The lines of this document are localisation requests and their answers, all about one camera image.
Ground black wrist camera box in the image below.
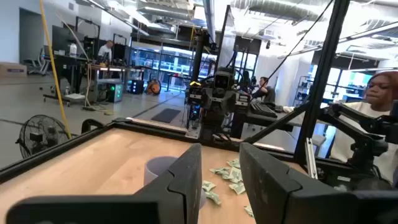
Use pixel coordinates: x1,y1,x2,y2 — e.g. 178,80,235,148
213,70,233,91

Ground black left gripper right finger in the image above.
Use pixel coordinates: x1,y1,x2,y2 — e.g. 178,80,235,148
238,142,358,224

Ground black floor fan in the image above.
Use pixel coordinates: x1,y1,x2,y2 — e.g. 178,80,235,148
15,114,72,159

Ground yellow hanging hose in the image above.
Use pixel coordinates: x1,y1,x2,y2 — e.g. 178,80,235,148
39,0,73,140

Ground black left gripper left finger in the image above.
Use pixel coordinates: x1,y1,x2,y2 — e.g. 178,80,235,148
133,142,203,224

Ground orange hose reel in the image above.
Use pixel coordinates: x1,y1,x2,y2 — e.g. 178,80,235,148
145,78,162,96

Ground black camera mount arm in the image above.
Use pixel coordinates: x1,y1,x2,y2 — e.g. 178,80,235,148
320,99,398,190

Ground black hanging cable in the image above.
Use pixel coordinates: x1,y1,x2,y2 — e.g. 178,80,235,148
257,0,335,93

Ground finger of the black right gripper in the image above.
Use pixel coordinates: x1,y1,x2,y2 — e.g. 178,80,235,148
213,107,225,133
201,107,214,133

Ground cardboard box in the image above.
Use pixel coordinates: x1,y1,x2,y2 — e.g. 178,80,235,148
0,62,28,78

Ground black keyboard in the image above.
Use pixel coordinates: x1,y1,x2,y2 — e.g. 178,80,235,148
249,101,278,119

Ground blue-grey ceramic mug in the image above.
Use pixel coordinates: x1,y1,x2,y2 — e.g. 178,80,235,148
144,155,206,210

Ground black monitor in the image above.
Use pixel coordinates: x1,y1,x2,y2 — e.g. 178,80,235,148
51,24,85,57

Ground computer case with green lights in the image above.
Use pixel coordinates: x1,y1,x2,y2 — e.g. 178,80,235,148
105,82,124,103

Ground beige hanging hose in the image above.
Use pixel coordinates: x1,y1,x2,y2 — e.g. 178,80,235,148
55,12,94,111

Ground person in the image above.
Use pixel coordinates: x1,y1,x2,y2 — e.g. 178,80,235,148
97,39,113,63
239,70,251,93
329,70,398,184
251,76,277,103

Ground black desk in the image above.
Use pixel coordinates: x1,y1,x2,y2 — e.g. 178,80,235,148
242,110,312,133

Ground black aluminium table frame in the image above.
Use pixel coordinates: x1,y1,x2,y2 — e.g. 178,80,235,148
0,0,398,194

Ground black floor mat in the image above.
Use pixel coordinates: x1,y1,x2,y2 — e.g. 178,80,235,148
150,108,182,124

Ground silver metal bracket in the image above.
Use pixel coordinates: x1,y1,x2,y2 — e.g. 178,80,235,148
304,137,319,180

